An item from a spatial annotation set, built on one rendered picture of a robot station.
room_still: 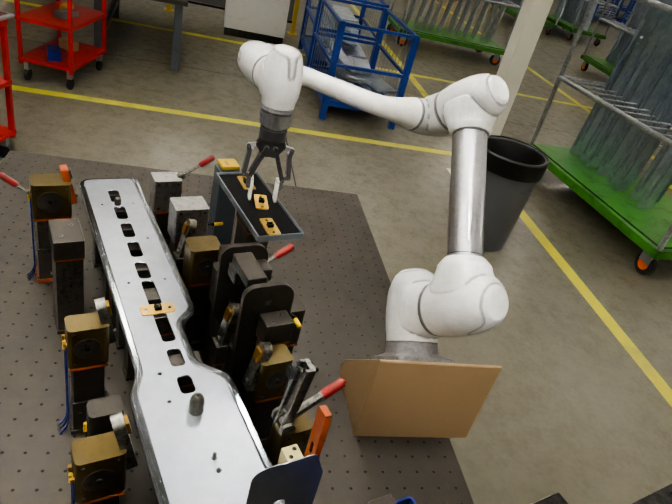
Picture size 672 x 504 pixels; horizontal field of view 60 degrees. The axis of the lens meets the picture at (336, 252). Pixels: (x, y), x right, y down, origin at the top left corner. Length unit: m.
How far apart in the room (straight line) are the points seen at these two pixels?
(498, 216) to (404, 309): 2.61
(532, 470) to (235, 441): 1.89
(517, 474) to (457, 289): 1.47
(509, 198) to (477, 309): 2.69
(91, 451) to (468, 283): 0.95
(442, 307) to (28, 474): 1.08
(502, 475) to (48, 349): 1.93
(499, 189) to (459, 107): 2.41
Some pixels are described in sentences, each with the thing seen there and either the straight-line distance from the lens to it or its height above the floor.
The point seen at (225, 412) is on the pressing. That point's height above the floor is 1.00.
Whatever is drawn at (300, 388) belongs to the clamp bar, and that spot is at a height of 1.17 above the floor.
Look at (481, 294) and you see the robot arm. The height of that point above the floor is 1.21.
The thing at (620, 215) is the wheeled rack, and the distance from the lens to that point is 5.17.
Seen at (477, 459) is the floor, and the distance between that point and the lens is 2.82.
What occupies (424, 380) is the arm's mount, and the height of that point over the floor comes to 0.93.
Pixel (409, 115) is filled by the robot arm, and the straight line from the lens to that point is 1.81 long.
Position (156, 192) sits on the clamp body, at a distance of 2.00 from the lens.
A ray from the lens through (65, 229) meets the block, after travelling 1.78.
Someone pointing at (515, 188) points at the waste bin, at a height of 0.54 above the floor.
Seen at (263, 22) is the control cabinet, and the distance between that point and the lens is 8.22.
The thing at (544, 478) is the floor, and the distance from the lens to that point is 2.93.
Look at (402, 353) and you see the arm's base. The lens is 1.67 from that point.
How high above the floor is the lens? 1.99
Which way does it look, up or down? 32 degrees down
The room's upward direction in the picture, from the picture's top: 15 degrees clockwise
